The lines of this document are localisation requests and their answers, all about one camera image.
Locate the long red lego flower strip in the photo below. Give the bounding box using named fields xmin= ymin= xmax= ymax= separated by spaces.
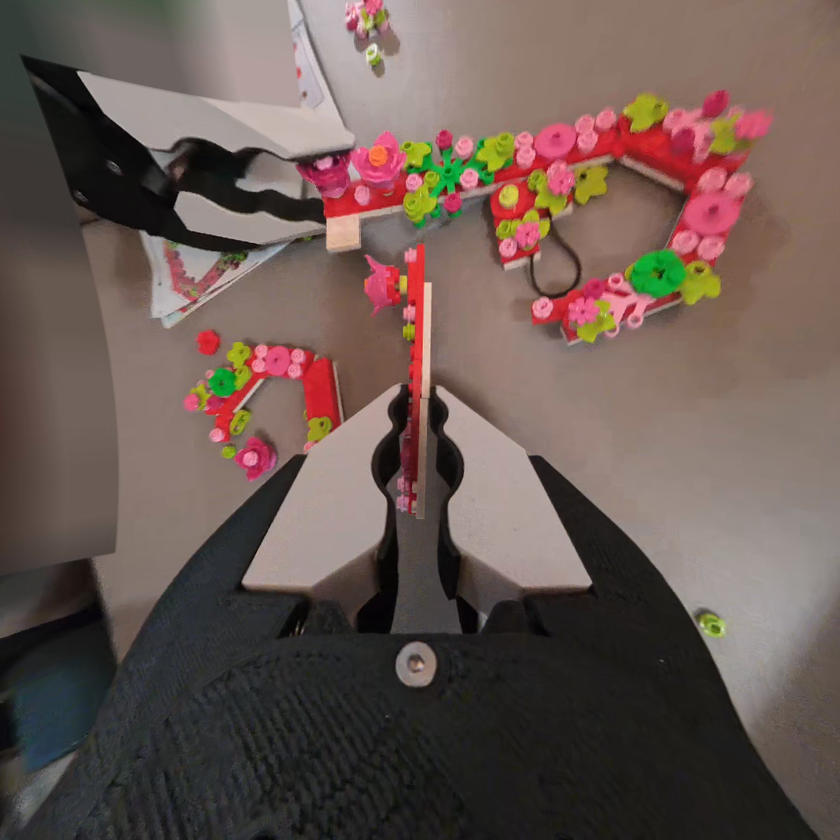
xmin=364 ymin=244 xmax=435 ymax=521

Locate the small red lego flower frame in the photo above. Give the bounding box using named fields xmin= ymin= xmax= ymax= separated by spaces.
xmin=182 ymin=341 xmax=345 ymax=447

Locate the magenta lego rose orange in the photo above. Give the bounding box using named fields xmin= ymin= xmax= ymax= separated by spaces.
xmin=364 ymin=255 xmax=403 ymax=317

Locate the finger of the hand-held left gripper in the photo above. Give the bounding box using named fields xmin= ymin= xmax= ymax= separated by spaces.
xmin=76 ymin=69 xmax=357 ymax=164
xmin=174 ymin=177 xmax=328 ymax=250

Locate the dark blue cloth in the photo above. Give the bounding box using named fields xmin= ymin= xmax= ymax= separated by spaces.
xmin=0 ymin=610 xmax=118 ymax=775

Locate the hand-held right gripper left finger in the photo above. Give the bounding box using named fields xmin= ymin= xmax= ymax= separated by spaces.
xmin=240 ymin=384 xmax=406 ymax=632

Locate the black elastic loop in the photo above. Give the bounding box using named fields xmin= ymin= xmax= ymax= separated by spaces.
xmin=530 ymin=220 xmax=584 ymax=299

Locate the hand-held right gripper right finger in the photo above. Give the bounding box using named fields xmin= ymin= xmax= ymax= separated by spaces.
xmin=433 ymin=385 xmax=595 ymax=631

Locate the large red lego flower frame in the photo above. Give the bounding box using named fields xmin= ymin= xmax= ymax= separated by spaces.
xmin=295 ymin=92 xmax=775 ymax=345

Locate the pink lego flower cluster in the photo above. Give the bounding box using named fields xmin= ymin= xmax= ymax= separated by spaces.
xmin=344 ymin=0 xmax=391 ymax=37

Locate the lego instruction booklet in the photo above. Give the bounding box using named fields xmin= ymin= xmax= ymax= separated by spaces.
xmin=141 ymin=0 xmax=345 ymax=329

